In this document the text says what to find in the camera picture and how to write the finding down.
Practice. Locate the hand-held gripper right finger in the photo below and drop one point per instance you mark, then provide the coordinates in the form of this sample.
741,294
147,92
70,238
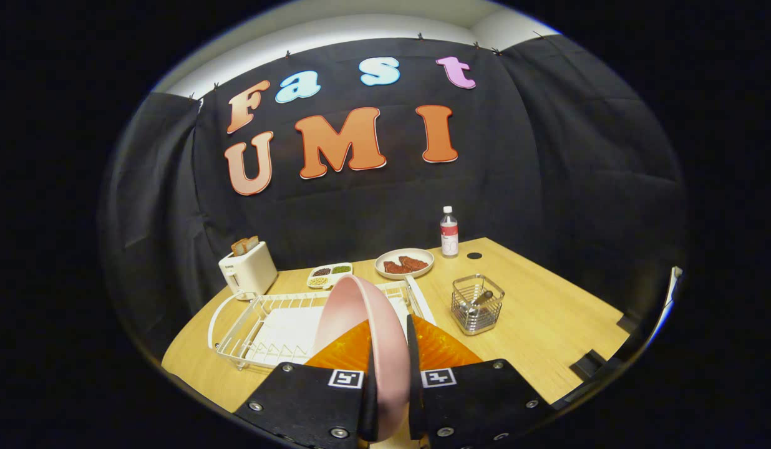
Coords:
415,386

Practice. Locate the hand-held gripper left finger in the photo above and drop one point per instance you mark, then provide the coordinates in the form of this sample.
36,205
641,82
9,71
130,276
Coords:
298,399

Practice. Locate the pink plate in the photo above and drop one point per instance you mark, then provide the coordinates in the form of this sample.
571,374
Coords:
348,302

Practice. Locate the white divided dish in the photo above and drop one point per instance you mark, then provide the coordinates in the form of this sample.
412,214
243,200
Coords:
335,278

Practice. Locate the white round plate with meat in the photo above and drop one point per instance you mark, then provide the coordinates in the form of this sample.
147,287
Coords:
404,251

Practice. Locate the red meat piece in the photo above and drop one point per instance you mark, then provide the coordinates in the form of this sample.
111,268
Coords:
415,263
395,268

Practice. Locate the white toaster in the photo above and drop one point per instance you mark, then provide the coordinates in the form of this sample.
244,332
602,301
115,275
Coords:
251,271

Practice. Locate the clear bottle with red label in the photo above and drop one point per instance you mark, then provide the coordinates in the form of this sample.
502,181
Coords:
449,237

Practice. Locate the brown toast slice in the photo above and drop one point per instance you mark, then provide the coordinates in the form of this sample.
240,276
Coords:
252,242
239,247

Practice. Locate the black backdrop cloth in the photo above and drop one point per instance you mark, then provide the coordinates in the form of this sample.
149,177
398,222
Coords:
360,206

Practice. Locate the row of black cloth clips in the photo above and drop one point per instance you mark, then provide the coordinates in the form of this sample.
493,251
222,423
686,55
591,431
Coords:
419,35

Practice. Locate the black table edge bracket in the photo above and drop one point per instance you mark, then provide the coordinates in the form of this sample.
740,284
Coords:
627,324
588,365

